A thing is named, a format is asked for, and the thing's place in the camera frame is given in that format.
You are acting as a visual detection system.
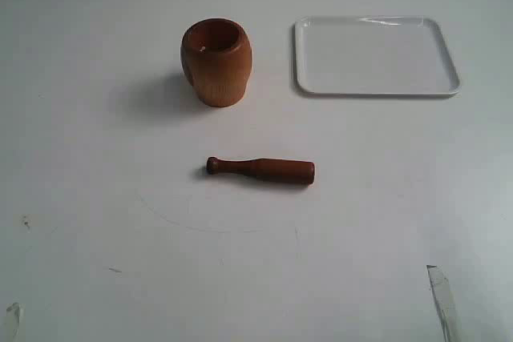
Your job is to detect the white rectangular plastic tray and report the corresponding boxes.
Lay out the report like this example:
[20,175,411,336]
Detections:
[293,16,461,98]

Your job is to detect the clear tape strip right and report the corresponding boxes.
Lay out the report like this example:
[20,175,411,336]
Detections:
[426,265,462,342]

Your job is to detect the dark brown wooden pestle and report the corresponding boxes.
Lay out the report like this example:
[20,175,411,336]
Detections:
[205,157,315,186]

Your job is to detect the clear tape piece left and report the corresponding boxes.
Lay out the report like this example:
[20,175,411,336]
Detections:
[5,302,23,341]

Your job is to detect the wooden mortar cup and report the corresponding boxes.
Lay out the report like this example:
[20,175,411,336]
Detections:
[180,18,252,107]

